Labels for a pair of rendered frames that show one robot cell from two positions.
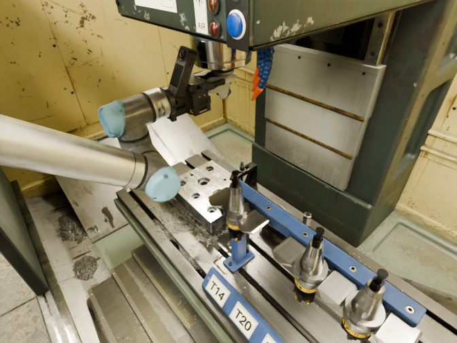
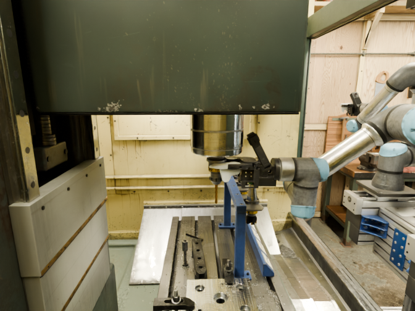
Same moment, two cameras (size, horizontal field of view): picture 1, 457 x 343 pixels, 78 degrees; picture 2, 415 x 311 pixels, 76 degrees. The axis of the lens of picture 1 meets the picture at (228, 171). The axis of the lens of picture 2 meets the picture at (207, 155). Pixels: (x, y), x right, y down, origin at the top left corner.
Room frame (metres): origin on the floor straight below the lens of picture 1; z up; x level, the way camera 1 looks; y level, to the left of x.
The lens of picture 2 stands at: (1.44, 0.45, 1.65)
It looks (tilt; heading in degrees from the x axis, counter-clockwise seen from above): 13 degrees down; 217
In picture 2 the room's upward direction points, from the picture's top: straight up
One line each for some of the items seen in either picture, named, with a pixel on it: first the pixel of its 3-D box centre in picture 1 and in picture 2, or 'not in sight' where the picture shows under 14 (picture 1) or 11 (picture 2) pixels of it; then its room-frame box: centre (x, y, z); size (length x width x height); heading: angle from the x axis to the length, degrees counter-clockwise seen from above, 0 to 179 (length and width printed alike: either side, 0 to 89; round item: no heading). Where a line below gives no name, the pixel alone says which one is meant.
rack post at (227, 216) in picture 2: not in sight; (227, 202); (0.23, -0.30, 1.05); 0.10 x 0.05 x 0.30; 129
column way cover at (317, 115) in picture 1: (308, 117); (79, 250); (1.06, -0.34, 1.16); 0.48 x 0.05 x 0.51; 39
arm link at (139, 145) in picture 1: (141, 154); (302, 197); (0.59, 0.22, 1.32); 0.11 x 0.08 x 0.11; 32
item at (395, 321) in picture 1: (395, 337); not in sight; (0.19, -0.26, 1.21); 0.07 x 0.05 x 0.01; 129
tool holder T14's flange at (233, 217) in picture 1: (236, 209); (251, 202); (0.49, -0.01, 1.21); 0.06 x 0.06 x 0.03
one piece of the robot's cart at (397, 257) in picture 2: not in sight; (398, 248); (-0.01, 0.51, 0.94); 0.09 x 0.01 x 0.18; 37
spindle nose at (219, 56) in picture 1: (220, 37); (217, 132); (0.78, 0.01, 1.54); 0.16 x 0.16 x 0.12
